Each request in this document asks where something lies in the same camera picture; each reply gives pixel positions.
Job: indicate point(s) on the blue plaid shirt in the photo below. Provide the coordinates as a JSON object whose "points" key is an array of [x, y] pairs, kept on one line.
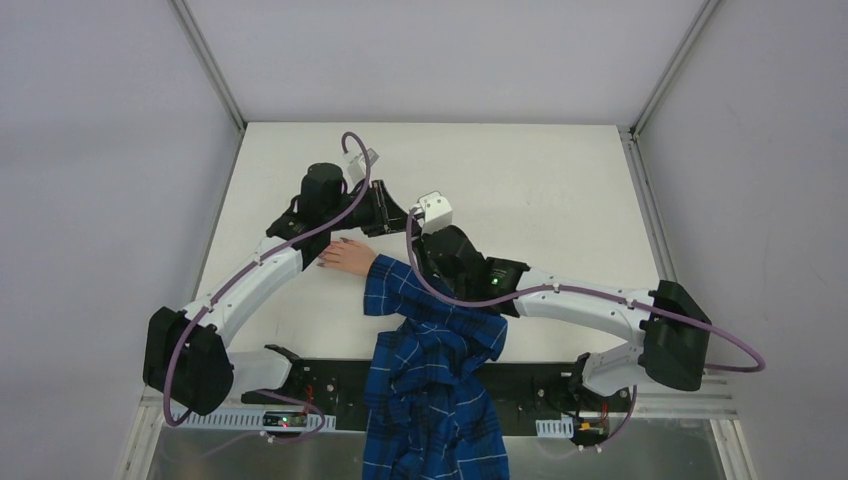
{"points": [[431, 330]]}

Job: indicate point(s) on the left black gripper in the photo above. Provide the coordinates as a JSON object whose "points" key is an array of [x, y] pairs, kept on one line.
{"points": [[385, 208]]}

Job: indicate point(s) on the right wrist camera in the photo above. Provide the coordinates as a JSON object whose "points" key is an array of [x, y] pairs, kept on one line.
{"points": [[434, 212]]}

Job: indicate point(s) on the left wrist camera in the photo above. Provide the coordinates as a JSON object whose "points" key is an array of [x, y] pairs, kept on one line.
{"points": [[356, 164]]}

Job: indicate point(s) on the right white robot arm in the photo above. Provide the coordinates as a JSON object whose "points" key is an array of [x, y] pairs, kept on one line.
{"points": [[662, 329]]}

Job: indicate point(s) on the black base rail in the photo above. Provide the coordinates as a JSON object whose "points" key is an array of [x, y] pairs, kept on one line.
{"points": [[462, 398]]}

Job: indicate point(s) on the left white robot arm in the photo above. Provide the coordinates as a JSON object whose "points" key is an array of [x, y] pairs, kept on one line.
{"points": [[186, 351]]}

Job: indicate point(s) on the mannequin hand with painted nails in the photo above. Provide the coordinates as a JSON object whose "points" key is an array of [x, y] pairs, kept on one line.
{"points": [[347, 256]]}

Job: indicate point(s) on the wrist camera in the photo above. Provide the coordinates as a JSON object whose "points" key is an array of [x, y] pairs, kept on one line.
{"points": [[356, 164], [434, 212]]}

